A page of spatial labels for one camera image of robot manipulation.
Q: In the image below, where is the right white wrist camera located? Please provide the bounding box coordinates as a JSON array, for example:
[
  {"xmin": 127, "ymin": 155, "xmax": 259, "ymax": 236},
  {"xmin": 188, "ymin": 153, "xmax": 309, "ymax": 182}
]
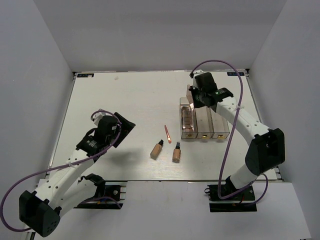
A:
[{"xmin": 189, "ymin": 70, "xmax": 205, "ymax": 88}]

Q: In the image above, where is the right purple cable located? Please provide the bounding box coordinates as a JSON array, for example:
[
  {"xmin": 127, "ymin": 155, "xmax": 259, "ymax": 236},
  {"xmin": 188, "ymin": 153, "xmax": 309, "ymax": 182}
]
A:
[{"xmin": 192, "ymin": 59, "xmax": 270, "ymax": 206}]

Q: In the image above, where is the purple cable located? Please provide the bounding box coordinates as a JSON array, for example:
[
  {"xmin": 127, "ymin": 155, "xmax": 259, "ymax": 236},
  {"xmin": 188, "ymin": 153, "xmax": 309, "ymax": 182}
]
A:
[
  {"xmin": 0, "ymin": 111, "xmax": 124, "ymax": 232},
  {"xmin": 192, "ymin": 59, "xmax": 270, "ymax": 206}
]

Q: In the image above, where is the foundation bottle pump top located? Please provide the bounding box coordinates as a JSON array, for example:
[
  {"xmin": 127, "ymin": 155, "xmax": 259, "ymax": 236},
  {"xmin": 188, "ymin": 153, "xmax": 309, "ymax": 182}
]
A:
[{"xmin": 172, "ymin": 142, "xmax": 181, "ymax": 163}]

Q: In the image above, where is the pink lip pencil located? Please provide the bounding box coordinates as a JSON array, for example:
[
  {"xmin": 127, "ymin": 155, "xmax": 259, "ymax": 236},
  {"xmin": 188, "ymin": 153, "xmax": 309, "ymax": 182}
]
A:
[{"xmin": 164, "ymin": 125, "xmax": 172, "ymax": 144}]

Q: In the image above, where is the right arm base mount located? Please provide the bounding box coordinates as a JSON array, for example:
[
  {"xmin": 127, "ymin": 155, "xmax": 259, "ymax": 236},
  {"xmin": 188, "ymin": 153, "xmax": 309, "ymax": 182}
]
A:
[{"xmin": 204, "ymin": 184, "xmax": 257, "ymax": 213}]

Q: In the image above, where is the clear acrylic drawer organizer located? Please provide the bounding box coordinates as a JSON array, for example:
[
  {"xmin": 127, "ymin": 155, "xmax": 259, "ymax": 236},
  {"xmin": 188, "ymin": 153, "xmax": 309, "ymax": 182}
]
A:
[{"xmin": 179, "ymin": 97, "xmax": 230, "ymax": 140}]

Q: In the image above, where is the foundation bottle black cap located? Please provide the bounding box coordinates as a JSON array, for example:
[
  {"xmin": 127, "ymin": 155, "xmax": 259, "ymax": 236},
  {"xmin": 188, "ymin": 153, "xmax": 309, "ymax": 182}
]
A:
[{"xmin": 150, "ymin": 139, "xmax": 164, "ymax": 160}]

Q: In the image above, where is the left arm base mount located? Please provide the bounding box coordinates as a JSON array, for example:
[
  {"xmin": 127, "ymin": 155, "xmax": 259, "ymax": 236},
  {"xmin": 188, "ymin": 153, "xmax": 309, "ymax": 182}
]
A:
[{"xmin": 75, "ymin": 181, "xmax": 127, "ymax": 210}]

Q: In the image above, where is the square pink eyeshadow palette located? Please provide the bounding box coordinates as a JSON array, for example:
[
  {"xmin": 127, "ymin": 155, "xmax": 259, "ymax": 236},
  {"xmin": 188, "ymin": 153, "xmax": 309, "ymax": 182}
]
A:
[{"xmin": 186, "ymin": 86, "xmax": 194, "ymax": 105}]

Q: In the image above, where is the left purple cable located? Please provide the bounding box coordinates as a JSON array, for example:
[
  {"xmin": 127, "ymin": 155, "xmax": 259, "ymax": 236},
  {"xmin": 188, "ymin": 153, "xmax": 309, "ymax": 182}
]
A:
[{"xmin": 0, "ymin": 111, "xmax": 124, "ymax": 232}]

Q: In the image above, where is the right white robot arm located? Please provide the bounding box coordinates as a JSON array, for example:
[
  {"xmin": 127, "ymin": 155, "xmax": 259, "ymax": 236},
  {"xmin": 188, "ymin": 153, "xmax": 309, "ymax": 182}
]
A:
[{"xmin": 188, "ymin": 71, "xmax": 285, "ymax": 200}]

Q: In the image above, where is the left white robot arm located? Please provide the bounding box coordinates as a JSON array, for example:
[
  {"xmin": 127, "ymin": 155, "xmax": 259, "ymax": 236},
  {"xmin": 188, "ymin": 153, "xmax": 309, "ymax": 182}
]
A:
[{"xmin": 19, "ymin": 110, "xmax": 136, "ymax": 238}]

